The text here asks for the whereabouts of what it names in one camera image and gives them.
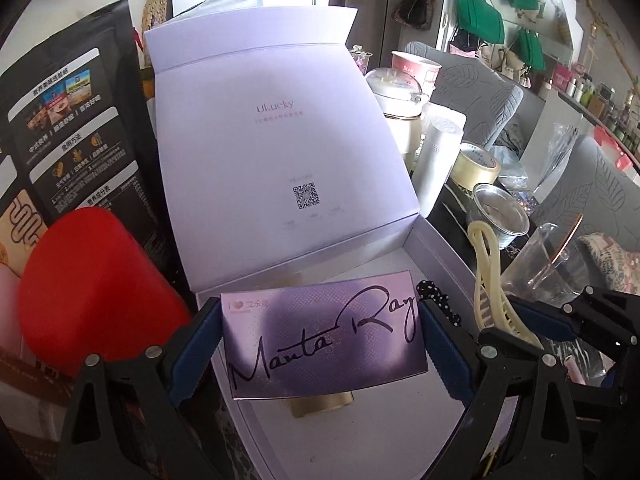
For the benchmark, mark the glass measuring jug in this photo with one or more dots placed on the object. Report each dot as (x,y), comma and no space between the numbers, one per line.
(540,270)

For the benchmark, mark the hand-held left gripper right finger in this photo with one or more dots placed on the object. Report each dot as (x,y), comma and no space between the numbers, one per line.
(447,355)

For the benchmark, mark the gold box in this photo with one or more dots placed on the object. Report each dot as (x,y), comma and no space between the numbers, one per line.
(322,405)

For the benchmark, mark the beige tape roll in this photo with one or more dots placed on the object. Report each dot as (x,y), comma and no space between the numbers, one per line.
(475,165)

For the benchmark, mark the purple Manta Ray card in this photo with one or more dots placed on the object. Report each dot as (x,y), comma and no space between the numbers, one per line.
(320,335)

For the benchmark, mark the cream pot with glass lid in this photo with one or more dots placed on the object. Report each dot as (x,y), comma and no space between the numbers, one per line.
(395,100)

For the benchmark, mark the black polka dot scrunchie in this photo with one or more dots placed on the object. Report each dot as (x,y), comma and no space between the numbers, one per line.
(440,300)

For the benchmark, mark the floral cushion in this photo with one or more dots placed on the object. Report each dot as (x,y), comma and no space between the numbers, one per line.
(615,260)

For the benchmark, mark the grey leaf pattern chair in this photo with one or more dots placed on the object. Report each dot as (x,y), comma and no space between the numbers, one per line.
(475,90)
(595,195)

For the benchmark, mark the white cylinder bottle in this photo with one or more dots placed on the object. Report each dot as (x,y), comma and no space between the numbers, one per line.
(435,165)

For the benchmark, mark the clear plastic bag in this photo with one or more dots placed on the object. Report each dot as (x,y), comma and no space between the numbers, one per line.
(225,0)

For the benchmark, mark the black printed snack bag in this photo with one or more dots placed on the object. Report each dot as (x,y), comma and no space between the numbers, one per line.
(75,135)

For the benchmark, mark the red canister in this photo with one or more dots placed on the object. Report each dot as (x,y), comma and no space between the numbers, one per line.
(95,285)

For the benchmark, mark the small glass jar metal lid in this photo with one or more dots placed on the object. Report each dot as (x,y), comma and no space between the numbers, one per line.
(500,215)

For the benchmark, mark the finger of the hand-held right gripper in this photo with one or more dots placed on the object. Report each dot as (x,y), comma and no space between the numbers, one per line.
(605,310)
(550,320)

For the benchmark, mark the pink paper cups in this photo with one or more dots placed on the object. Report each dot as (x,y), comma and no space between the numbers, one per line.
(417,67)

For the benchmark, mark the copper stirring stick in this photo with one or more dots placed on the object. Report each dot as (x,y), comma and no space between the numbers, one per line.
(565,240)

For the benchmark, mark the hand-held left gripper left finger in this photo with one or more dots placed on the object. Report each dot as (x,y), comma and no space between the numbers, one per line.
(192,345)

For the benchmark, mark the cream hair clip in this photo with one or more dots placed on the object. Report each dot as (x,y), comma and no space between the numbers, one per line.
(487,285)

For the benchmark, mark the woven fan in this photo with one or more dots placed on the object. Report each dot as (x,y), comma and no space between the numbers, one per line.
(155,0)

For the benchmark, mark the row of shelf bottles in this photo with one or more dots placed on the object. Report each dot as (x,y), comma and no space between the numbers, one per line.
(600,100)

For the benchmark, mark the lavender gift box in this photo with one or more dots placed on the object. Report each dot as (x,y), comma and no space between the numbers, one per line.
(280,135)

